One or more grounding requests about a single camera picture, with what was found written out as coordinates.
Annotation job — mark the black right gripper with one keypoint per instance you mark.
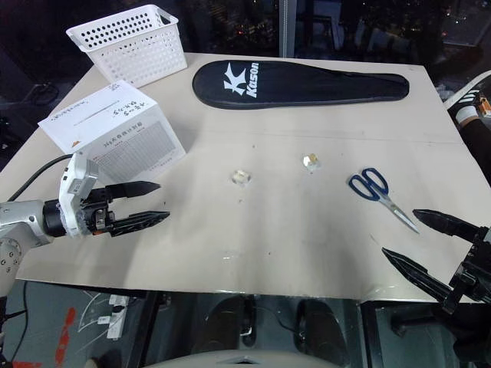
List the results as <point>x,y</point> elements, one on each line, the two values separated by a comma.
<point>475,268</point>

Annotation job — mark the white cardboard box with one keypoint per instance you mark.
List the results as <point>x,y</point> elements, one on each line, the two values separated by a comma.
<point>145,145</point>

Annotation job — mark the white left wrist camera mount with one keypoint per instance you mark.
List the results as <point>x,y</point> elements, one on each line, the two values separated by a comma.
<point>73,180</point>

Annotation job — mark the person's dark trouser leg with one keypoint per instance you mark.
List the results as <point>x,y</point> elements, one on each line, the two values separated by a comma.
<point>477,134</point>

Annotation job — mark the black Kason racket bag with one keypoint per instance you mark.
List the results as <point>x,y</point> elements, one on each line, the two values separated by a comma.
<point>307,84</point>

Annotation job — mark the white power strip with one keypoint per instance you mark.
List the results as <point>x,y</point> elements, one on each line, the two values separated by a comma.
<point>115,322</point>

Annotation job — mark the grey robot torso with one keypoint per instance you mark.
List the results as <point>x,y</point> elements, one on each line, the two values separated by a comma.
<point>238,360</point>

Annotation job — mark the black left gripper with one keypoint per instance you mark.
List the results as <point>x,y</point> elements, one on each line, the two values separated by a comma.
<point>96,214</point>

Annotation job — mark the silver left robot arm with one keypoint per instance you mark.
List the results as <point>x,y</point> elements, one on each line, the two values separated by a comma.
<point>23,220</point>

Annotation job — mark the white perforated plastic basket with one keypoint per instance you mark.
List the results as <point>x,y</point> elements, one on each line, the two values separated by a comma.
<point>145,61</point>

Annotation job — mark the grey window frame post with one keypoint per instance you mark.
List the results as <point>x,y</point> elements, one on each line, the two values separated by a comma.
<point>289,27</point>

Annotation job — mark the dark rounded shape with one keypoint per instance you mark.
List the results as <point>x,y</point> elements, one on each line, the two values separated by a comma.
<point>230,322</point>

